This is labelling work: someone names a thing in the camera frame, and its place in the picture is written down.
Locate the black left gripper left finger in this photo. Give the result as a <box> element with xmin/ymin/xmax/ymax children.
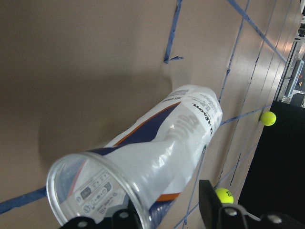
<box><xmin>60</xmin><ymin>201</ymin><xmax>143</xmax><ymax>229</ymax></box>

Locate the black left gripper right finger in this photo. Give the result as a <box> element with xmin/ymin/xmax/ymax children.
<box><xmin>199</xmin><ymin>180</ymin><xmax>305</xmax><ymax>229</ymax></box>

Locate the clear tennis ball can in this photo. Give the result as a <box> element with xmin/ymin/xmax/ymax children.
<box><xmin>46</xmin><ymin>84</ymin><xmax>223</xmax><ymax>229</ymax></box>

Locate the yellow tennis ball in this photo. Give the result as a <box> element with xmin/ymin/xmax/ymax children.
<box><xmin>260</xmin><ymin>111</ymin><xmax>276</xmax><ymax>126</ymax></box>
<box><xmin>215</xmin><ymin>188</ymin><xmax>234</xmax><ymax>204</ymax></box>

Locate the aluminium frame post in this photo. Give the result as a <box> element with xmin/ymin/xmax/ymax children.
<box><xmin>274</xmin><ymin>22</ymin><xmax>305</xmax><ymax>102</ymax></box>

